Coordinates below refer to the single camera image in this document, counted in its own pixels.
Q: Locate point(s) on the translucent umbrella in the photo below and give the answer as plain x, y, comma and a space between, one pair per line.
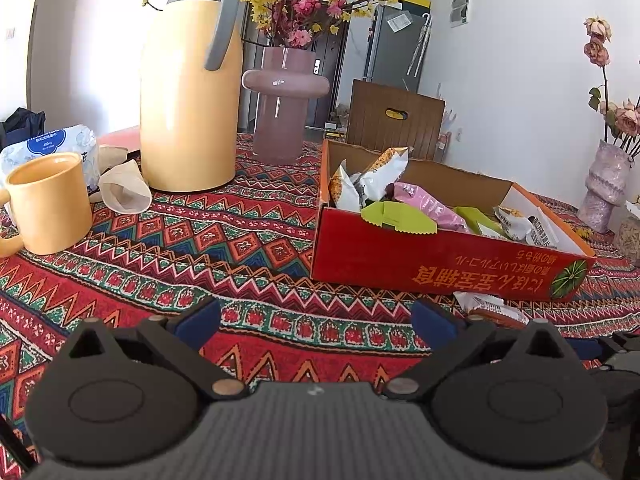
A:
420, 45

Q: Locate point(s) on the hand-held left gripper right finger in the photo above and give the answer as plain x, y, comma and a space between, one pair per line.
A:
432, 320

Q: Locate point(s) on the beige paper cone cup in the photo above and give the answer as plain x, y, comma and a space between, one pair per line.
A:
112, 156
125, 187

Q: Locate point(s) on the lime green snack packet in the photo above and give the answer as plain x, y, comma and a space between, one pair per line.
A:
395, 215
475, 217

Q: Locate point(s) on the yellow carton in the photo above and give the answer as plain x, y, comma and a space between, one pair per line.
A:
417, 1

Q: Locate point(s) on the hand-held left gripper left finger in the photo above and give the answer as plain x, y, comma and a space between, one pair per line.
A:
197, 317

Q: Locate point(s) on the yellow thermos jug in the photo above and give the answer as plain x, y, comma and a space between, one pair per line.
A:
190, 110

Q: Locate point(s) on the beige textured container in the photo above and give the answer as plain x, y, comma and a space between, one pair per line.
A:
629, 237

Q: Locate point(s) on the blue white tissue pack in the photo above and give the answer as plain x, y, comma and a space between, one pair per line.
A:
50, 140

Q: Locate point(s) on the yellow black box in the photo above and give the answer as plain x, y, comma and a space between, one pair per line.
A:
335, 130

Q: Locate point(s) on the dark bag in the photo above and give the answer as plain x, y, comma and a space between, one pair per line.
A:
22, 125

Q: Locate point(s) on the grey refrigerator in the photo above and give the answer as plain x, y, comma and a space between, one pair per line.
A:
390, 50

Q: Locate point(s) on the patterned red tablecloth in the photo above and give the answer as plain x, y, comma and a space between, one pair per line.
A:
225, 250

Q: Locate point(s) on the brown wooden chair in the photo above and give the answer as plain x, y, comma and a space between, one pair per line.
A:
395, 135

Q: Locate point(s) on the pink glass vase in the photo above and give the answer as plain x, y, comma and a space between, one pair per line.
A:
280, 125

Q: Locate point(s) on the large pink snack packet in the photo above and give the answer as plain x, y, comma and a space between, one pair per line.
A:
430, 205

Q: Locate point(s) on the white orange snack packet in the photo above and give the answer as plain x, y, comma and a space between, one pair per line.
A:
515, 225
382, 170

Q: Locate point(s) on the yellow and pink flower bouquet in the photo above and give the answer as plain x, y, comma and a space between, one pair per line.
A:
300, 10

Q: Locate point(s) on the yellow mug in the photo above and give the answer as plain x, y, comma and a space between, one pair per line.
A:
50, 210

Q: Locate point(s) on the red cardboard box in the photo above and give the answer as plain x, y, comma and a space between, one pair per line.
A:
425, 265

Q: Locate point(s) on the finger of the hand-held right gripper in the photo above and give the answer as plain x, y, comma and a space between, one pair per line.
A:
585, 349

